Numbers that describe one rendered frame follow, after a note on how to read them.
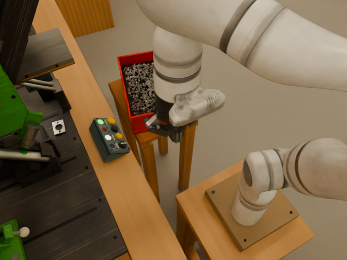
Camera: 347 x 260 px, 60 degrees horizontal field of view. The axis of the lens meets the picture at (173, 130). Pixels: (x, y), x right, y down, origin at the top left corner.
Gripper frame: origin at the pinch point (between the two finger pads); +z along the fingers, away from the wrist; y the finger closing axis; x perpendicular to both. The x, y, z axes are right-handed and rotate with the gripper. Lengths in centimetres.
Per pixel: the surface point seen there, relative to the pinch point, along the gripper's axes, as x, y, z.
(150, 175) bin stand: -32, -5, 83
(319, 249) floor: 34, -76, 129
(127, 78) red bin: -56, -9, 39
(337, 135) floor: -17, -139, 126
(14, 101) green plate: -37.6, 28.8, 12.8
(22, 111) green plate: -36.8, 28.4, 16.5
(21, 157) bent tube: -31, 35, 28
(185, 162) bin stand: -32, -24, 87
